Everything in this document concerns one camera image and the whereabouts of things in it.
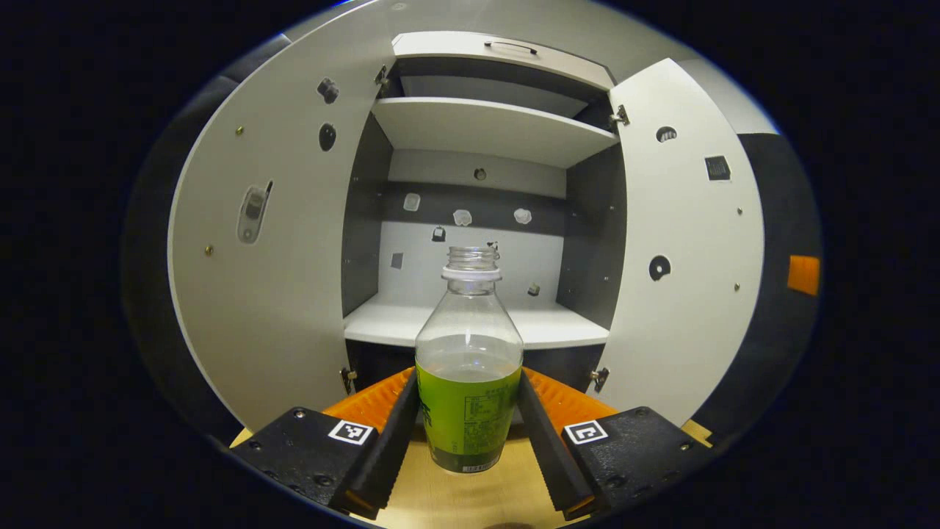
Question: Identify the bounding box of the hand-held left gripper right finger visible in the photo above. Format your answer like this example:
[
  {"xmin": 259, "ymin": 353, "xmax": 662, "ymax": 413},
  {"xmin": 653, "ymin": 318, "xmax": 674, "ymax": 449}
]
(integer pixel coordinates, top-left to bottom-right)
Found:
[{"xmin": 516, "ymin": 366, "xmax": 713, "ymax": 521}]

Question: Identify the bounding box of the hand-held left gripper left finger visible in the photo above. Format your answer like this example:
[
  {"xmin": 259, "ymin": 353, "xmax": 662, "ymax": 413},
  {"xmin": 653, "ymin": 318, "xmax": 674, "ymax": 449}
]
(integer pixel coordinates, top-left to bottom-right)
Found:
[{"xmin": 231, "ymin": 366, "xmax": 421, "ymax": 520}]

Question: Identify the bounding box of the clear bottle with green label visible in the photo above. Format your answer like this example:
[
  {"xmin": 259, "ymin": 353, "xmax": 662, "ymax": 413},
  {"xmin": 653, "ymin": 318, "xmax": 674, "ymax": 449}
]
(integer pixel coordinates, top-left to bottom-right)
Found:
[{"xmin": 415, "ymin": 246, "xmax": 524, "ymax": 474}]

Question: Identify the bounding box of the white cabinet shelf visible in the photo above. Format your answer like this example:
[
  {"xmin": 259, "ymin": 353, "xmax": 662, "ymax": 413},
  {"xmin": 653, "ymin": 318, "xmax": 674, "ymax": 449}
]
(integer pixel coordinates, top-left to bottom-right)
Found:
[
  {"xmin": 371, "ymin": 97, "xmax": 620, "ymax": 170},
  {"xmin": 343, "ymin": 292, "xmax": 610, "ymax": 350}
]

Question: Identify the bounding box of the white and grey cabinet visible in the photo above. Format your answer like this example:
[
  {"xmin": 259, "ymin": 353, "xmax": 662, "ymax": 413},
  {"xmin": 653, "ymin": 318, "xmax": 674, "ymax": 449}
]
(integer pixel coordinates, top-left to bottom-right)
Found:
[{"xmin": 340, "ymin": 31, "xmax": 629, "ymax": 394}]

